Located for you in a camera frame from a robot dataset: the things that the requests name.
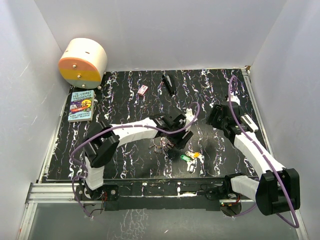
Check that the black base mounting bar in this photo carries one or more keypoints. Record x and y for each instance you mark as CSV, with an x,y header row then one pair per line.
x,y
157,194

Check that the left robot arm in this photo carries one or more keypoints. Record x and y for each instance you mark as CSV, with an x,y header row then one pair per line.
x,y
107,138

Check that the aluminium frame rail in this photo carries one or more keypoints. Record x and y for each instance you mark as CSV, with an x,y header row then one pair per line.
x,y
51,213

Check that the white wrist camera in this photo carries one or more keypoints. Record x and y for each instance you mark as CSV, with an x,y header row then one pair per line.
x,y
233,98
190,118

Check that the metal keyring with keys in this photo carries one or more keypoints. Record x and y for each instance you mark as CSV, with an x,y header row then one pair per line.
x,y
161,145

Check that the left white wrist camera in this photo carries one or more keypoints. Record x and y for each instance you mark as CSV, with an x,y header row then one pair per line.
x,y
190,118

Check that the green key tag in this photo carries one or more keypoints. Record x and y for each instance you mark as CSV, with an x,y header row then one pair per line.
x,y
185,158

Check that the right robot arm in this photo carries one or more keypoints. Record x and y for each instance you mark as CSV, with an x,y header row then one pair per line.
x,y
277,189

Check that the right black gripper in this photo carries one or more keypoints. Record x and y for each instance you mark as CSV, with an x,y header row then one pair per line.
x,y
211,120

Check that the small red white box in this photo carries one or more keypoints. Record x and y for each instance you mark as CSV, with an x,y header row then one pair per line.
x,y
142,90

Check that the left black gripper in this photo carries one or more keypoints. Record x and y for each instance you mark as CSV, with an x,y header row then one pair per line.
x,y
180,144

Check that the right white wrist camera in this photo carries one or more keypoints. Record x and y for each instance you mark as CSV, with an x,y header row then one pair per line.
x,y
233,98

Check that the black stapler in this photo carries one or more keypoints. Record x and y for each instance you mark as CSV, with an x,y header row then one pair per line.
x,y
170,84

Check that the blue treehouse paperback book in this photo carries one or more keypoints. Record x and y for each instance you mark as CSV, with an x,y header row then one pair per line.
x,y
81,106

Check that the round pastel drawer box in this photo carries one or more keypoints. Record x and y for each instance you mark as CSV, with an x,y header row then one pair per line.
x,y
83,63

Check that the white grey eraser block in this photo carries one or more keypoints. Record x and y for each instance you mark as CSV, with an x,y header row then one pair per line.
x,y
251,125

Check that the white key tag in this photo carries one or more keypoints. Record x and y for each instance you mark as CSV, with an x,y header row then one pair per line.
x,y
191,166

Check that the yellow key tag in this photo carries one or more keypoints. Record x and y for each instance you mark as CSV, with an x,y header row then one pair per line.
x,y
196,154

